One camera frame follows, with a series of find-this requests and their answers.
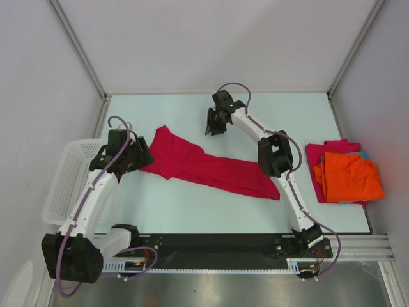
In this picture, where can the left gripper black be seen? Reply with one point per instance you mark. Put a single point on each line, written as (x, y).
(146, 157)

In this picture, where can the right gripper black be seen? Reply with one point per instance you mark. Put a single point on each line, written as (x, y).
(210, 125)

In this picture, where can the crimson red t shirt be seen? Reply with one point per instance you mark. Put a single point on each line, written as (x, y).
(178, 158)

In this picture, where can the white perforated plastic basket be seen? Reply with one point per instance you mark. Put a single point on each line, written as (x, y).
(70, 179)

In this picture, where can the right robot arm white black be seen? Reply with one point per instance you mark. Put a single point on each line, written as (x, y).
(275, 160)

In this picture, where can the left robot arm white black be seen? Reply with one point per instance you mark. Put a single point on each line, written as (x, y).
(72, 253)

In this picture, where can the folded magenta t shirt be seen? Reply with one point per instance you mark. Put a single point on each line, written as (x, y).
(314, 154)

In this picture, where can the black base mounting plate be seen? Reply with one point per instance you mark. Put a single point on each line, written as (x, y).
(254, 251)

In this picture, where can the folded orange t shirt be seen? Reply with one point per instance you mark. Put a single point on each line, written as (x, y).
(328, 174)

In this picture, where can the folded teal t shirt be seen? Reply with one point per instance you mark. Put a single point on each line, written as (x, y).
(355, 174)

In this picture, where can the white slotted cable duct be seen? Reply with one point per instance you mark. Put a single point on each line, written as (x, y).
(116, 267)

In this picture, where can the aluminium extrusion rail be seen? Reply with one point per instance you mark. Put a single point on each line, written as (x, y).
(365, 248)

